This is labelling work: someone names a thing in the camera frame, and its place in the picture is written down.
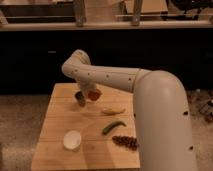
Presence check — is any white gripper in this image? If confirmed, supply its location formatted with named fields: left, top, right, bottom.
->
left=78, top=81, right=97, bottom=99

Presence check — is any red apple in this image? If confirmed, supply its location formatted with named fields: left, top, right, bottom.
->
left=88, top=89, right=102, bottom=101

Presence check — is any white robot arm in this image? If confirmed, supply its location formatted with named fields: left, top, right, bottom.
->
left=62, top=50, right=198, bottom=171

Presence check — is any metal cup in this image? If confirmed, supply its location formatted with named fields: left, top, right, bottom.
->
left=75, top=91, right=86, bottom=107

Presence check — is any yellow banana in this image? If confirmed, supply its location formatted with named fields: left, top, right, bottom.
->
left=101, top=107, right=125, bottom=115

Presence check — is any white bowl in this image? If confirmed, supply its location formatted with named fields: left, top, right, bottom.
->
left=63, top=130, right=82, bottom=150

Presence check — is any dark grape bunch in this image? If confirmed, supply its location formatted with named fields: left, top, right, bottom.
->
left=112, top=136, right=138, bottom=151

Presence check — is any long wooden counter shelf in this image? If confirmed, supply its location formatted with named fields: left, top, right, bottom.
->
left=0, top=20, right=213, bottom=31

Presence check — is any left metal post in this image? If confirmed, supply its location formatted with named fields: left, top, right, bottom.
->
left=73, top=0, right=86, bottom=27

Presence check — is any metal post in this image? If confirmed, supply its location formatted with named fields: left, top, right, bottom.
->
left=131, top=0, right=143, bottom=26
left=73, top=0, right=86, bottom=27

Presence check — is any right metal post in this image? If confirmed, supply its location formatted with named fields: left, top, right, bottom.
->
left=131, top=0, right=143, bottom=26

